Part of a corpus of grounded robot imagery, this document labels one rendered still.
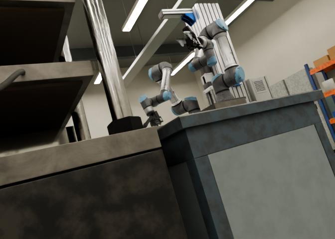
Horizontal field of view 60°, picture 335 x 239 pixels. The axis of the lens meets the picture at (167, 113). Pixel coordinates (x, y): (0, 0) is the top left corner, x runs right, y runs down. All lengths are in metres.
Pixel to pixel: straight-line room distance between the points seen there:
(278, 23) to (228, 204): 7.44
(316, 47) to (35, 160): 7.16
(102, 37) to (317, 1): 6.91
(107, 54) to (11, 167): 0.40
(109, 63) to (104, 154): 0.27
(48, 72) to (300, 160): 0.88
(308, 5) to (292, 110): 6.59
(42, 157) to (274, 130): 0.75
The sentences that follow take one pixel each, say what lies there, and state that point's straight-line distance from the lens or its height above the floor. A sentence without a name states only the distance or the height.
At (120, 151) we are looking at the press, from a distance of 0.74.
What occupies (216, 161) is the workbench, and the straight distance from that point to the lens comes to 0.90.
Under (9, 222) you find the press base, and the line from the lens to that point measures 0.69.
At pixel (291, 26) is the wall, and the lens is 7.93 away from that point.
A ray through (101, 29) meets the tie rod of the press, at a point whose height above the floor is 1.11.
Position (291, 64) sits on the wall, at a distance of 7.91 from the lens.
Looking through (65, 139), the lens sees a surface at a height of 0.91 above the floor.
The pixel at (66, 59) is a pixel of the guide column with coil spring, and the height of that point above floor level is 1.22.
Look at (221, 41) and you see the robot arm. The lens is 2.36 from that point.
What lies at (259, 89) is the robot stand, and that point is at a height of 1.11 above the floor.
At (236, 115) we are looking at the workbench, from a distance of 0.96.
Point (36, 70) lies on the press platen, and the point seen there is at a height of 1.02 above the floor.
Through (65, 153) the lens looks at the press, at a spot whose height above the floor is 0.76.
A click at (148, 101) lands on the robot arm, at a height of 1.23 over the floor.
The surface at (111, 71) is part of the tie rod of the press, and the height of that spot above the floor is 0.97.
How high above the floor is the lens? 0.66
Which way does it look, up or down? 11 degrees up
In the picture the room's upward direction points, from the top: 17 degrees counter-clockwise
